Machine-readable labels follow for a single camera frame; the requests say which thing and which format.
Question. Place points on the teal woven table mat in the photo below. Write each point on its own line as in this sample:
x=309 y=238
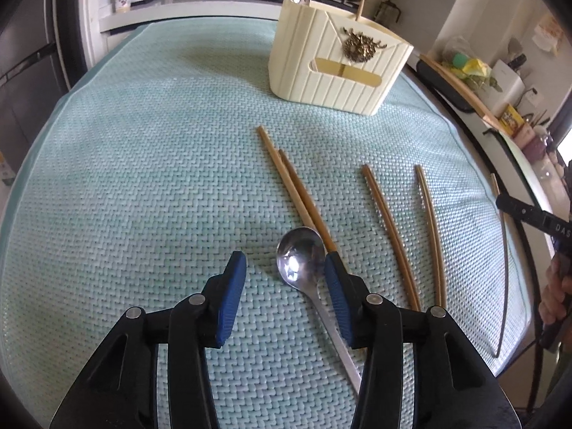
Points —
x=151 y=173

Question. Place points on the dark glass kettle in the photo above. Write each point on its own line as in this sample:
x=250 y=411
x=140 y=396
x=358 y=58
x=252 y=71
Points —
x=387 y=14

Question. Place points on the white knife block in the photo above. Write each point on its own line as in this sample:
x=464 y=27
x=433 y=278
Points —
x=511 y=88

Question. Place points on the dark grey refrigerator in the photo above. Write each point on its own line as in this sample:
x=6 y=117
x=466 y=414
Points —
x=32 y=81

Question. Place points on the plastic bag with produce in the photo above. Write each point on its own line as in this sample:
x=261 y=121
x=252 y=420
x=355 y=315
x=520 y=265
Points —
x=458 y=57

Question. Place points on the cream utensil holder box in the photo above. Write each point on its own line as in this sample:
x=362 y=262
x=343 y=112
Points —
x=325 y=56

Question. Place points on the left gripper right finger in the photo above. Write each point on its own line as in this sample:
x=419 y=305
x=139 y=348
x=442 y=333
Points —
x=348 y=293

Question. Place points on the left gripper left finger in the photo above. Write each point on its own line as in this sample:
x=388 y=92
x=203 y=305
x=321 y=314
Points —
x=223 y=293

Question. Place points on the wooden cutting board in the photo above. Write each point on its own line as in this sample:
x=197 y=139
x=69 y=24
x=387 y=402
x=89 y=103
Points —
x=455 y=91

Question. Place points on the person's right hand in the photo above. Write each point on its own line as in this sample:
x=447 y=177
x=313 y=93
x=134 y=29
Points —
x=551 y=307

